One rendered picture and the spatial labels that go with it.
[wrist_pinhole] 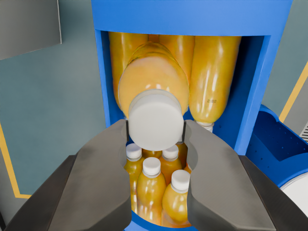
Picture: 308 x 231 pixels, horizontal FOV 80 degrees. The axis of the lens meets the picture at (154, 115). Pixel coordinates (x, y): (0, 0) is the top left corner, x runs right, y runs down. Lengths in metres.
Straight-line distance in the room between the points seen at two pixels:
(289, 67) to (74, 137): 1.90
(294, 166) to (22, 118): 1.89
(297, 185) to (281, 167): 0.06
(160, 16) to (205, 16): 0.04
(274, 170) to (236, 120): 0.36
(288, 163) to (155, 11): 0.66
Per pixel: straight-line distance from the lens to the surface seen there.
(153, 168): 0.41
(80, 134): 1.83
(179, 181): 0.38
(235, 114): 0.44
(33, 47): 1.25
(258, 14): 0.23
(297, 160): 0.76
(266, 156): 0.80
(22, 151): 2.20
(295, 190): 0.76
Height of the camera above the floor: 1.43
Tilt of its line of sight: 62 degrees down
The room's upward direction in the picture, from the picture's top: 178 degrees clockwise
